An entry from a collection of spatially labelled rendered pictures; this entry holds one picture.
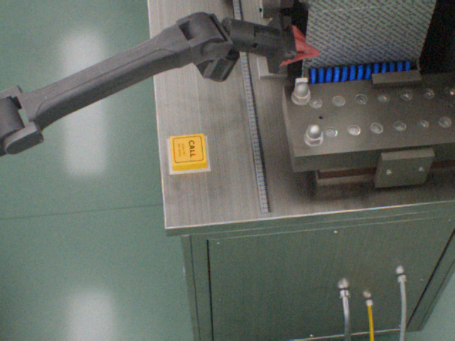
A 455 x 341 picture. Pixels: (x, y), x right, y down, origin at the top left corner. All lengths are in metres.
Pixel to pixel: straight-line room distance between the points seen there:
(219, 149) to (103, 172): 1.07
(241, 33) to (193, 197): 0.35
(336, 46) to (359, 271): 0.59
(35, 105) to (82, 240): 1.24
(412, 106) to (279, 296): 0.63
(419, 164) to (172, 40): 0.53
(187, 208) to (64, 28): 1.54
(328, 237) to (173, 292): 0.88
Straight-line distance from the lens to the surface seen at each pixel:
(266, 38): 1.71
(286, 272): 2.07
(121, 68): 1.62
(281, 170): 1.85
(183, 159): 1.84
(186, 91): 1.95
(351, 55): 1.82
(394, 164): 1.77
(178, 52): 1.62
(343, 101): 1.79
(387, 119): 1.78
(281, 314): 2.32
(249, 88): 1.95
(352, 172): 1.83
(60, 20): 3.27
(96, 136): 2.97
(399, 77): 1.82
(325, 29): 1.74
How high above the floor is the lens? 2.51
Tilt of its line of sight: 61 degrees down
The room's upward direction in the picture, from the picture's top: straight up
